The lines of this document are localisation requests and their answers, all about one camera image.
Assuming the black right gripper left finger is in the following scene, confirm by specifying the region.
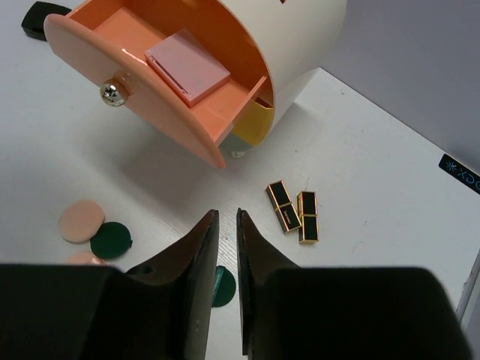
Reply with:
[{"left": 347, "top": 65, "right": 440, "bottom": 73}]
[{"left": 1, "top": 210, "right": 219, "bottom": 359}]

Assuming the green round compact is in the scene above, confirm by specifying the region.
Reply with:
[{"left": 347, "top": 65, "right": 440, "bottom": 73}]
[{"left": 211, "top": 265, "right": 236, "bottom": 308}]

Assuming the right blue table label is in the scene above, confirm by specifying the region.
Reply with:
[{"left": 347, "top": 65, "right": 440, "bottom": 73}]
[{"left": 439, "top": 154, "right": 480, "bottom": 194}]

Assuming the peach powder puff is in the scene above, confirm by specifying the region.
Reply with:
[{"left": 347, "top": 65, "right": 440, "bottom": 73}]
[{"left": 58, "top": 199, "right": 105, "bottom": 244}]

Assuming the black gold lipstick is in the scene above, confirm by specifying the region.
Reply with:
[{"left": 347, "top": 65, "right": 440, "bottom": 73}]
[
  {"left": 265, "top": 181, "right": 301, "bottom": 233},
  {"left": 297, "top": 191, "right": 320, "bottom": 244}
]

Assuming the peach puff with ribbon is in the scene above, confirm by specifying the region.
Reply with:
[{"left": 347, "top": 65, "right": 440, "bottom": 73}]
[{"left": 66, "top": 251, "right": 106, "bottom": 266}]

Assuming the yellow middle drawer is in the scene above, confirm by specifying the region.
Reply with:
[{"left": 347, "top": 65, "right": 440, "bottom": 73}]
[{"left": 232, "top": 99, "right": 275, "bottom": 146}]

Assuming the black square compact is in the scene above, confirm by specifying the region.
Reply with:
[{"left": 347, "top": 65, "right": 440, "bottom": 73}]
[{"left": 21, "top": 1, "right": 72, "bottom": 41}]

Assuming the pink square compact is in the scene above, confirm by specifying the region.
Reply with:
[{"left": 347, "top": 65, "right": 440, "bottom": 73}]
[{"left": 145, "top": 29, "right": 230, "bottom": 108}]

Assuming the cream round drawer organizer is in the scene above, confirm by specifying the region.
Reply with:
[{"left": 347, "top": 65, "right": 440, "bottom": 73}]
[{"left": 221, "top": 1, "right": 347, "bottom": 137}]

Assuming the orange top drawer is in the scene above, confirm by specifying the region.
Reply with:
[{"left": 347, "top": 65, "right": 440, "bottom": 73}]
[{"left": 43, "top": 1, "right": 274, "bottom": 169}]

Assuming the dark green powder puff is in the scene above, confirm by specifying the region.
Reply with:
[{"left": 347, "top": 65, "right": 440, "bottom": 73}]
[{"left": 90, "top": 222, "right": 133, "bottom": 260}]

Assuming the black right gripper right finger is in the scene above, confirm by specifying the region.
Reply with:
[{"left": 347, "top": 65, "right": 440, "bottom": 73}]
[{"left": 236, "top": 210, "right": 473, "bottom": 359}]

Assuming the grey bottom drawer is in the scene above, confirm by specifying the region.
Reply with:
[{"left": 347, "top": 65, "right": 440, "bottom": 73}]
[{"left": 220, "top": 133, "right": 255, "bottom": 157}]

